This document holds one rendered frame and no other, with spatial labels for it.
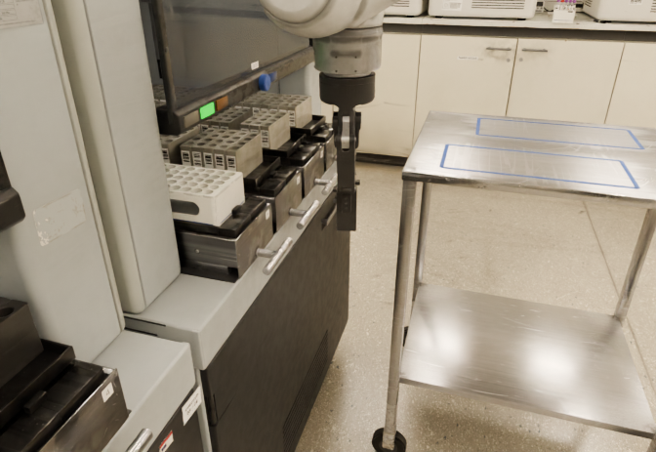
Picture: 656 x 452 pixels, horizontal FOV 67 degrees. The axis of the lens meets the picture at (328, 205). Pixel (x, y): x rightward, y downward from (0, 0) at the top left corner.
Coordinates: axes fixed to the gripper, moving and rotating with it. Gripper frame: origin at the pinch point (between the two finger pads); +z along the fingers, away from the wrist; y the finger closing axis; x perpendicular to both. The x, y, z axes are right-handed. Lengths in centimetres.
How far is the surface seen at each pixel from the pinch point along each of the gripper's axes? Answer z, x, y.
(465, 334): 57, 30, -39
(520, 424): 85, 48, -35
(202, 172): -2.6, -24.1, -7.0
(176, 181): -2.5, -27.3, -3.4
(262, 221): 4.9, -14.2, -4.4
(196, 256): 7.3, -23.1, 3.2
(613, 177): 3, 48, -21
